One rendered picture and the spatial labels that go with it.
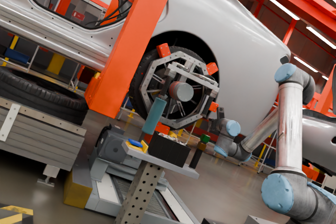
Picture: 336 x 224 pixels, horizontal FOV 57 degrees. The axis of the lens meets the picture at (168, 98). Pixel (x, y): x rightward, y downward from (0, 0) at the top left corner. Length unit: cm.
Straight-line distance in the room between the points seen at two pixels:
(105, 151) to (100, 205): 35
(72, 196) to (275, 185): 107
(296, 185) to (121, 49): 114
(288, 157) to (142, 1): 114
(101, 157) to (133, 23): 87
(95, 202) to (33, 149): 47
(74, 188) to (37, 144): 34
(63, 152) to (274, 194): 120
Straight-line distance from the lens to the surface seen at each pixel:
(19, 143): 197
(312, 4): 592
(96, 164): 213
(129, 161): 239
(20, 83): 204
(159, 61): 228
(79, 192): 186
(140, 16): 186
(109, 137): 204
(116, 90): 183
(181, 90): 217
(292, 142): 150
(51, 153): 197
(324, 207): 153
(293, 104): 158
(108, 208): 192
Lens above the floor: 75
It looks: level
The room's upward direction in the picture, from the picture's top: 24 degrees clockwise
